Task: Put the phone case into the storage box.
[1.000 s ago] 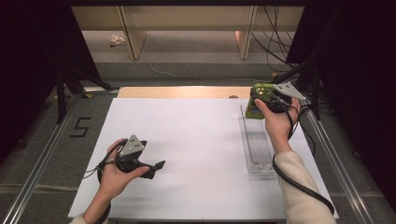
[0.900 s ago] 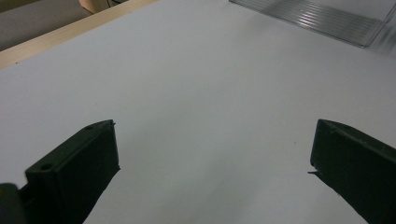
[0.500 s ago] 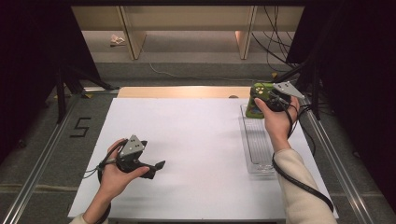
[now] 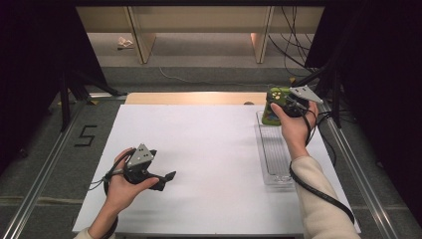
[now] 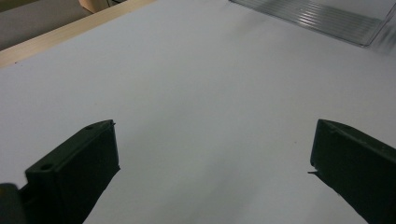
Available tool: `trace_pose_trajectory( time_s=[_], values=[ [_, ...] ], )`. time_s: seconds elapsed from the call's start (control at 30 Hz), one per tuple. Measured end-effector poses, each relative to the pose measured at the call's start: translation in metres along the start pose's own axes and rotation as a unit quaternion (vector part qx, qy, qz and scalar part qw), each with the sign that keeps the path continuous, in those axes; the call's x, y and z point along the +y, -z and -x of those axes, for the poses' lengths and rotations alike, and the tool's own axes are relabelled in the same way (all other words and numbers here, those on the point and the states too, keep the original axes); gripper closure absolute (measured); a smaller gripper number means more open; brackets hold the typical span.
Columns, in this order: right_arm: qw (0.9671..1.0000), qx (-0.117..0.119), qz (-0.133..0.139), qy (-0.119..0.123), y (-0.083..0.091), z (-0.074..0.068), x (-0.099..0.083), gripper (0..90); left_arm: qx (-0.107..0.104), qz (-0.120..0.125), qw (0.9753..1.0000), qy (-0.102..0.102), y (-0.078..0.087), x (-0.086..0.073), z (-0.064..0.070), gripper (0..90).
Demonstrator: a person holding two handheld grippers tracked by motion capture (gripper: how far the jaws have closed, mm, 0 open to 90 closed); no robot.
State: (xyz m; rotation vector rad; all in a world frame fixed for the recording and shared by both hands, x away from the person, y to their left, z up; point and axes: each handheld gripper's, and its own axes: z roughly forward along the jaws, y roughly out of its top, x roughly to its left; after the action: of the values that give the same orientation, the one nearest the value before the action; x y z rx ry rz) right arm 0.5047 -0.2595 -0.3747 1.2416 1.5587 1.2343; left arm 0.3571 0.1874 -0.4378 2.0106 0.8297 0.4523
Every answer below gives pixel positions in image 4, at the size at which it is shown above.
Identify aluminium floor rail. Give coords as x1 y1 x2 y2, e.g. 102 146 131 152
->
1 99 88 239
316 99 399 239

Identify black hanging cables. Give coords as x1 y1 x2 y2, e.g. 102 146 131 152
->
268 5 320 78

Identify green snack packet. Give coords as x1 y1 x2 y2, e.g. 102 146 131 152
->
261 86 293 126

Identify crumpled white paper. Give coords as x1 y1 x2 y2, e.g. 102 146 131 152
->
116 36 134 51

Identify black floor cable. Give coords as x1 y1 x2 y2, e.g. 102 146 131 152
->
313 111 338 165

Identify person's right hand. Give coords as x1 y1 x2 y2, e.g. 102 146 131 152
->
270 100 319 161

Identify white floor cable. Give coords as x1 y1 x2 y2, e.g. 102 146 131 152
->
158 66 290 90

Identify clear plastic tray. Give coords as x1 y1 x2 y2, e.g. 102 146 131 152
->
255 110 300 186

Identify black stand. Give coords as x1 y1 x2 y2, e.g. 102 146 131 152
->
59 69 127 133
292 64 344 129

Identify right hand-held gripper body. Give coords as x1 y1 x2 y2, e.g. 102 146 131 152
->
283 85 323 118

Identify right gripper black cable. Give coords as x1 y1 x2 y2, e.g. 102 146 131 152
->
288 99 355 225

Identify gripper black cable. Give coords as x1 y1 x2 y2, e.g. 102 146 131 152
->
288 99 355 225
88 148 137 239

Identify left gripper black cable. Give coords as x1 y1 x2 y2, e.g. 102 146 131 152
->
88 148 137 239

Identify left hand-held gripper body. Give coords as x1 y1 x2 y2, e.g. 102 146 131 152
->
123 142 166 192

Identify light wooden desk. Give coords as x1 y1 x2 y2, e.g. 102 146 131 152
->
75 5 325 65

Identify white table sheet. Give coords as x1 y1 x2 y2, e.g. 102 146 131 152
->
72 104 362 236

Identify person's left hand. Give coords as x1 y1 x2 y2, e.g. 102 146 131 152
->
105 147 160 213

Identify black curtain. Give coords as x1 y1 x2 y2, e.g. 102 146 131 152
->
0 0 108 173
305 0 422 227

